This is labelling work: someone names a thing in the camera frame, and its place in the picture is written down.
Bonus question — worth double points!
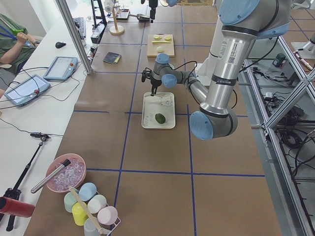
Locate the wooden mug tree stand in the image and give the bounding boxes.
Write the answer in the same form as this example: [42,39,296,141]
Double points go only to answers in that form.
[109,5,125,36]

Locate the teach pendant far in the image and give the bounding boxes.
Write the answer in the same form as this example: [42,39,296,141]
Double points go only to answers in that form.
[43,56,78,81]

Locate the steel muddler tube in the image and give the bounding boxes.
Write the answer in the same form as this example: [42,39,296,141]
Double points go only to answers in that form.
[31,159,71,194]

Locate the teach pendant near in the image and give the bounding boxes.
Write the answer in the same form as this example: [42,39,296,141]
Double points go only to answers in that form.
[4,74,51,107]

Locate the red bottle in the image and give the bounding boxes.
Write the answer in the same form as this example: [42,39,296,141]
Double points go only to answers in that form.
[0,197,35,218]

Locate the wooden cutting board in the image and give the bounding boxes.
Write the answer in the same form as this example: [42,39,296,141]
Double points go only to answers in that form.
[147,34,175,58]

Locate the black glass rack tray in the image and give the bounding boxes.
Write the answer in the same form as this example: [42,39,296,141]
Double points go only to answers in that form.
[116,9,130,20]

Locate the aluminium camera post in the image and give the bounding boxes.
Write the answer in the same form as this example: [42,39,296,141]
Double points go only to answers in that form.
[55,0,93,75]

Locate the pink ice bowl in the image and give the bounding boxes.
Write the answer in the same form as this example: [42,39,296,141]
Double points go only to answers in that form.
[46,153,87,193]

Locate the beige bear tray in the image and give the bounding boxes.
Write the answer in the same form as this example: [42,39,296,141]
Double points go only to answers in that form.
[142,92,176,129]

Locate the green avocado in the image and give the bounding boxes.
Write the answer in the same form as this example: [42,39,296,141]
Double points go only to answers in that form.
[155,113,166,124]

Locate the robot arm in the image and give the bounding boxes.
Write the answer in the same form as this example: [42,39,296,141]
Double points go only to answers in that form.
[148,0,178,23]
[141,0,292,140]

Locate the cup rack with cups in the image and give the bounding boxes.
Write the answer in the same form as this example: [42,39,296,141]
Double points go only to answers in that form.
[68,182,122,236]

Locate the yellow plastic knife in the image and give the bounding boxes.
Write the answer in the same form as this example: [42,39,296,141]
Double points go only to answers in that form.
[151,40,171,44]

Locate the steel scoop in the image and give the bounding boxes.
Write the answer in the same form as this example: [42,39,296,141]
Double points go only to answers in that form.
[129,14,150,22]

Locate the computer mouse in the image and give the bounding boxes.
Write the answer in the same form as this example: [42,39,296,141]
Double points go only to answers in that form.
[55,41,66,49]

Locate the seated person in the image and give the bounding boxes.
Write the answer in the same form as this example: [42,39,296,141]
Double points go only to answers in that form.
[0,14,40,75]

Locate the grey folded cloth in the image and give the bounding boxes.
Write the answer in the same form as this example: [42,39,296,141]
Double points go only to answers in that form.
[103,52,122,64]

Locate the teach pendant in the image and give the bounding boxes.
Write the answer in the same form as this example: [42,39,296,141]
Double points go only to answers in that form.
[4,74,51,107]
[43,56,78,81]

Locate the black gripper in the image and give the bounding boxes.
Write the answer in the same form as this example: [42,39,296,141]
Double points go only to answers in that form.
[141,69,162,96]
[149,0,158,23]

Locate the white steamed bun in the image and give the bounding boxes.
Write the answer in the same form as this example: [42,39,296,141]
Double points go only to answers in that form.
[157,46,164,53]

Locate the black tripod stick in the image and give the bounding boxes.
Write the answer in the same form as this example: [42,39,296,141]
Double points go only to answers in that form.
[2,133,51,232]

